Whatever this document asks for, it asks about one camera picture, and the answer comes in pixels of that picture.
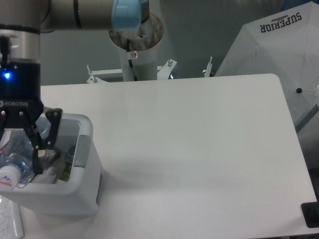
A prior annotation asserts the crumpled silver foil wrapper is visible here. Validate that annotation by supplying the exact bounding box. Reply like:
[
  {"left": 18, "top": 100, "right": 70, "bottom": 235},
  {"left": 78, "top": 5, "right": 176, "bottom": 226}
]
[{"left": 38, "top": 149, "right": 60, "bottom": 165}]

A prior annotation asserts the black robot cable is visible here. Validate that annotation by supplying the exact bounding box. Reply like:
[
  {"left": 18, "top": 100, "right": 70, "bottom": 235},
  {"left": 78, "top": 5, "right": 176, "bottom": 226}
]
[{"left": 126, "top": 38, "right": 139, "bottom": 82}]

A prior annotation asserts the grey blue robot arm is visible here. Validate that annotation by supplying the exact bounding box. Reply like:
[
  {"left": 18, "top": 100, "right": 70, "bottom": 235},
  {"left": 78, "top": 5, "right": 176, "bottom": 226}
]
[{"left": 0, "top": 0, "right": 150, "bottom": 174}]

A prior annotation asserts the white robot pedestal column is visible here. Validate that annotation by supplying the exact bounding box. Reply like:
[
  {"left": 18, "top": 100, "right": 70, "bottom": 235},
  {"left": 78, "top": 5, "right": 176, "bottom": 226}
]
[{"left": 109, "top": 13, "right": 164, "bottom": 82}]

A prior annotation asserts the white Superior umbrella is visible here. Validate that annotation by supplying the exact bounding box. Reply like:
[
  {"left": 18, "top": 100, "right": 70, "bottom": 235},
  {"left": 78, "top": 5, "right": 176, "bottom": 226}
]
[{"left": 216, "top": 2, "right": 319, "bottom": 125}]

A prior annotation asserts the small green label bottle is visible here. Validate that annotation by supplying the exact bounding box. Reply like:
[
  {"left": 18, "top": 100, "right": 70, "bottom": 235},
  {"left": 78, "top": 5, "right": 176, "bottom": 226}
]
[{"left": 65, "top": 146, "right": 76, "bottom": 166}]

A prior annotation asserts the crumpled white tissue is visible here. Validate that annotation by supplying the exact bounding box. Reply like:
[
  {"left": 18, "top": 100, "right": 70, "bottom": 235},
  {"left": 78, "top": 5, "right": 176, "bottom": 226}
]
[{"left": 31, "top": 157, "right": 66, "bottom": 184}]

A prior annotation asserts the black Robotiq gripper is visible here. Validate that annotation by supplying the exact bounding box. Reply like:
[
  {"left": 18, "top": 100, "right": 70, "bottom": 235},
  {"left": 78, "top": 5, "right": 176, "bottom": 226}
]
[{"left": 0, "top": 61, "right": 63, "bottom": 174}]

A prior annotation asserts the white plastic trash can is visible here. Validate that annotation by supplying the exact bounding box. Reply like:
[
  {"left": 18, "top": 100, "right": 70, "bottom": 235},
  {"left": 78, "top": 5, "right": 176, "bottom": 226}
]
[{"left": 0, "top": 114, "right": 104, "bottom": 216}]

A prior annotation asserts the long crushed clear bottle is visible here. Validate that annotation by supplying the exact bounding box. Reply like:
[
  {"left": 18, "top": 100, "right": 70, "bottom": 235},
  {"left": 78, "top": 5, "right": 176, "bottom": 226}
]
[{"left": 0, "top": 117, "right": 52, "bottom": 192}]

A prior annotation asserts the white pedestal base frame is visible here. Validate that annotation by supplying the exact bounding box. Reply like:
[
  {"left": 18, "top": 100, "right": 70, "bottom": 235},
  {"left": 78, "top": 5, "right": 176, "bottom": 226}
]
[{"left": 87, "top": 57, "right": 216, "bottom": 84}]

